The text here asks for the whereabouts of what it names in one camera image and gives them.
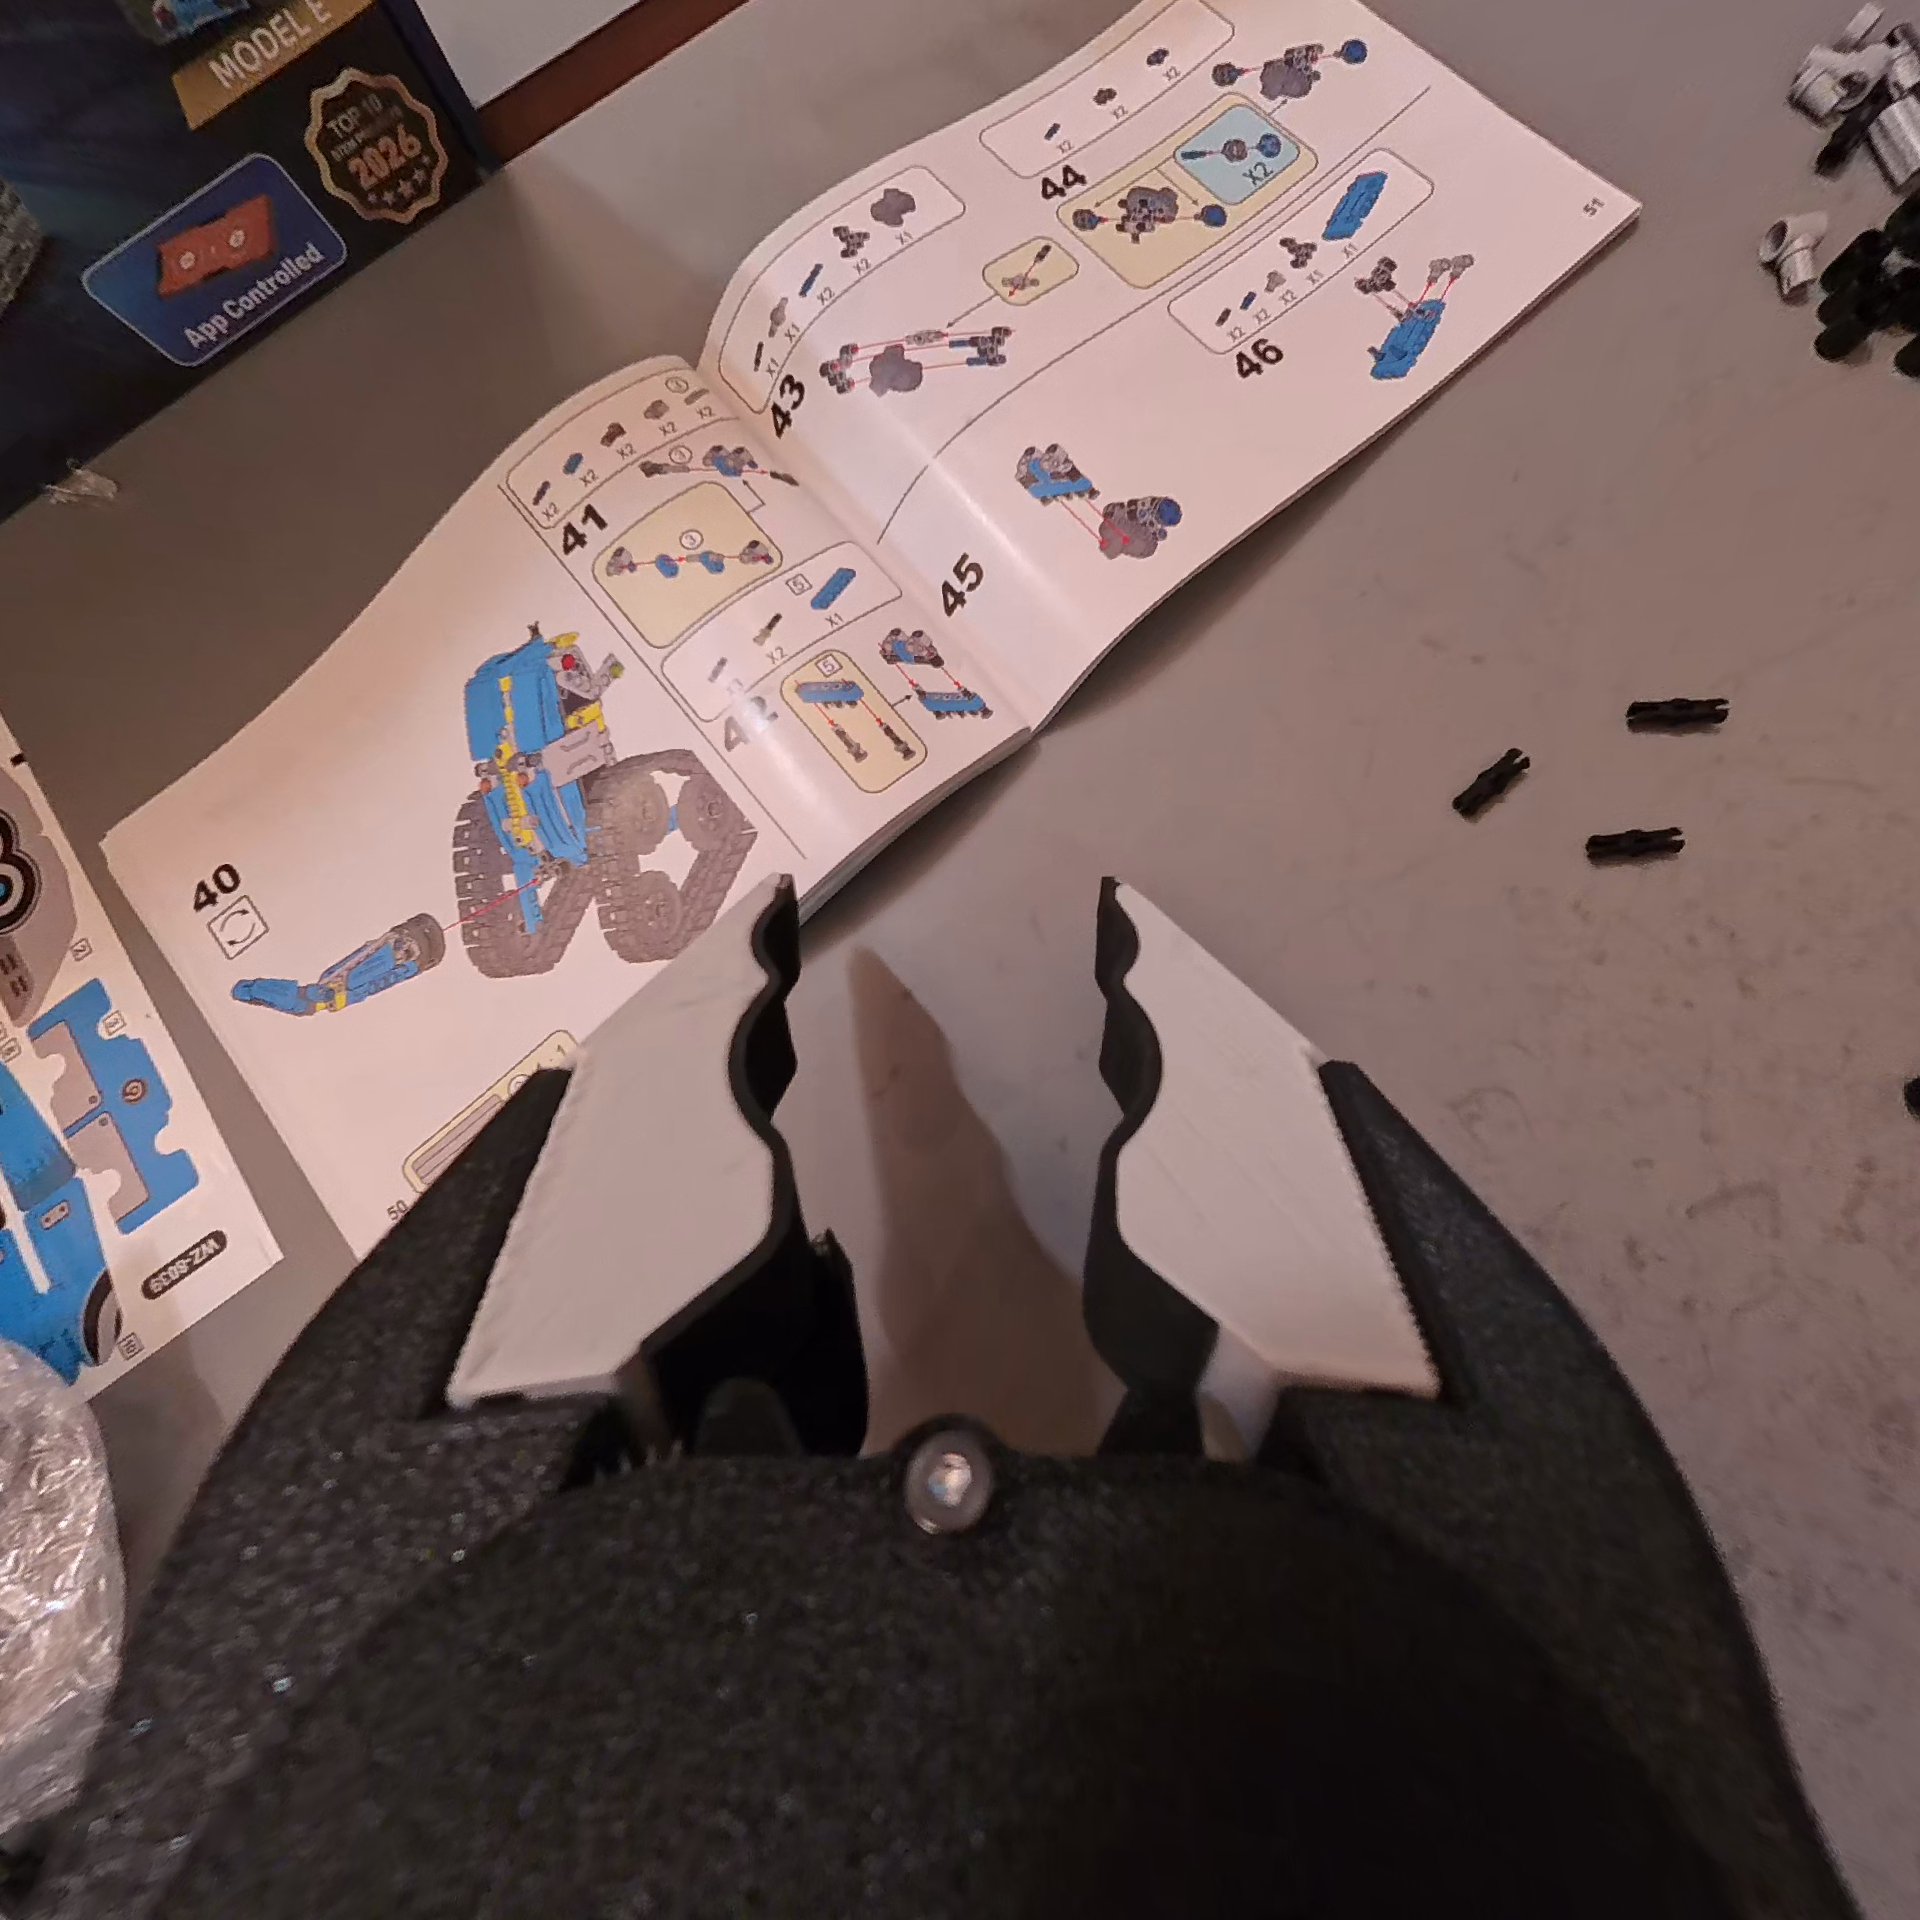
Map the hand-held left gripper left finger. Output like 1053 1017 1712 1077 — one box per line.
442 877 879 1453

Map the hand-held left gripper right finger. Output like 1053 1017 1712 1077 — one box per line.
1077 877 1445 1459

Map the pile of building brick pieces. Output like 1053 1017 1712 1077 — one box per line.
1762 0 1920 379

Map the grey desk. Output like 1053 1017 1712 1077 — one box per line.
0 0 1920 1920

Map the sticker sheet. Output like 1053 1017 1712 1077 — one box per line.
0 722 291 1399

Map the clear plastic bag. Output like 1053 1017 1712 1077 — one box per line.
0 1341 126 1811

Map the instruction booklet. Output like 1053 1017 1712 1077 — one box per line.
98 0 1646 1259

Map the toy kit box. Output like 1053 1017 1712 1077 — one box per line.
0 0 502 528

